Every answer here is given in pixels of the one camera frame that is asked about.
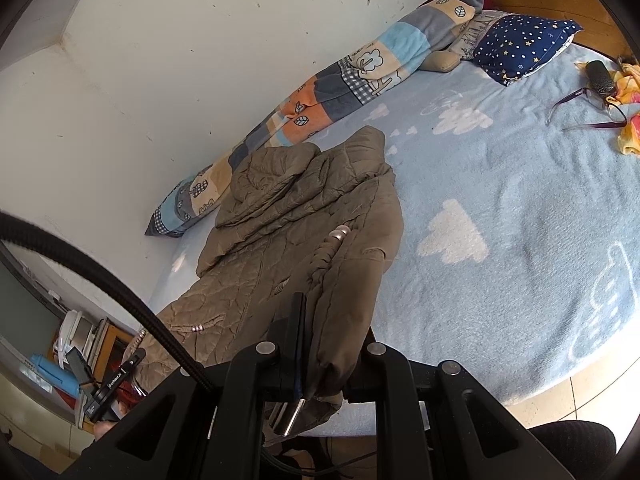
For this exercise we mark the small beige pillow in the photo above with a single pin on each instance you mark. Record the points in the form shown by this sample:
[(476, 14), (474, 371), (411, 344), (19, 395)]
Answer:
[(442, 62)]

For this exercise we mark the black eyeglass case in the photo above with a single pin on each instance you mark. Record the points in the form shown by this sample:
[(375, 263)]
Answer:
[(599, 77)]

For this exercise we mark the wooden side cabinet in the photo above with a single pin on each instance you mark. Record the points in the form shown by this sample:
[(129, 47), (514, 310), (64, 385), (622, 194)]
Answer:
[(117, 340)]

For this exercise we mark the grey printed pillow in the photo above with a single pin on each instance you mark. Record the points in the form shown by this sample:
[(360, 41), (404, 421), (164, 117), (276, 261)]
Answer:
[(472, 35)]

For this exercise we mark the white appliance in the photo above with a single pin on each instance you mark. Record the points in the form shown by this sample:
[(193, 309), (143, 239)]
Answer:
[(75, 331)]

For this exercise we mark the rolled patchwork blanket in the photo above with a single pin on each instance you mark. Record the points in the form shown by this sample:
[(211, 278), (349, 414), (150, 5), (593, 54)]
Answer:
[(350, 80)]

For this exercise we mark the brown quilted hooded jacket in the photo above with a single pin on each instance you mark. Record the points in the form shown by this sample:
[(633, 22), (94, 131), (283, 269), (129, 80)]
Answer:
[(310, 200)]

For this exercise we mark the purple-framed eyeglasses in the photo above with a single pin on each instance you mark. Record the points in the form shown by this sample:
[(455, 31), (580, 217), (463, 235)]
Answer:
[(590, 110)]

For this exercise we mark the person's left hand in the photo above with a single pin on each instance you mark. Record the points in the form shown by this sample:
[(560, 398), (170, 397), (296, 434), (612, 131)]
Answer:
[(106, 427)]

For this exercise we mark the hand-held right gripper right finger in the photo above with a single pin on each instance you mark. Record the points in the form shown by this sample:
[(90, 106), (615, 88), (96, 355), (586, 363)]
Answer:
[(380, 360)]

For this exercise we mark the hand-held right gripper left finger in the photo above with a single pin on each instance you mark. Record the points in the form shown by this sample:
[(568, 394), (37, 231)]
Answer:
[(298, 340)]

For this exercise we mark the navy star-print pillow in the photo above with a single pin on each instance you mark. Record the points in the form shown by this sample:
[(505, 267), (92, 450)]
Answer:
[(520, 42)]

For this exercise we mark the bed with cloud-print sheet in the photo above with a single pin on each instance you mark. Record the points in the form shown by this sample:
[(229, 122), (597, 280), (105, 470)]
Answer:
[(500, 185)]

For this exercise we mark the yellow patterned cloth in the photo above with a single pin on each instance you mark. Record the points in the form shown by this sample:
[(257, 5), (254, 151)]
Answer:
[(631, 110)]

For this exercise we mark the blue plastic box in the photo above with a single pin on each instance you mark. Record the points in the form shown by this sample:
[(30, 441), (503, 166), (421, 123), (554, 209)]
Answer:
[(50, 372)]

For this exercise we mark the person's leg in dark trousers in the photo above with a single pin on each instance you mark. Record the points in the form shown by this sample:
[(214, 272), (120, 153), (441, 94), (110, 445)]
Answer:
[(570, 447)]

